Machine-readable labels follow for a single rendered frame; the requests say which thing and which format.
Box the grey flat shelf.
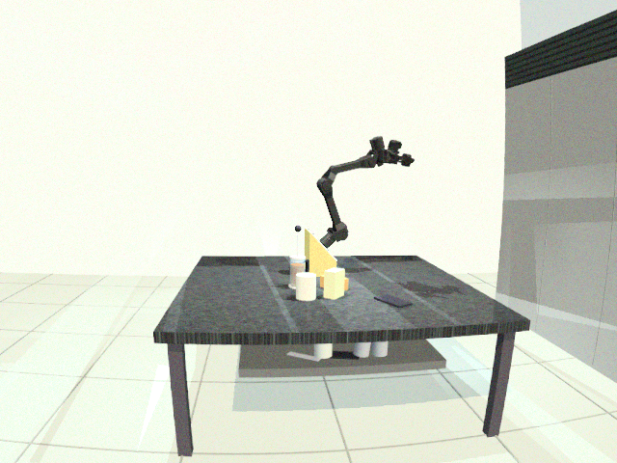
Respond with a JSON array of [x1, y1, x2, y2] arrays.
[[238, 340, 447, 378]]

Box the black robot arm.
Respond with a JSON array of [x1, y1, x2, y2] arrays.
[[316, 136, 402, 251]]

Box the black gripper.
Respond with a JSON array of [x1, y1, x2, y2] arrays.
[[380, 149, 415, 167]]

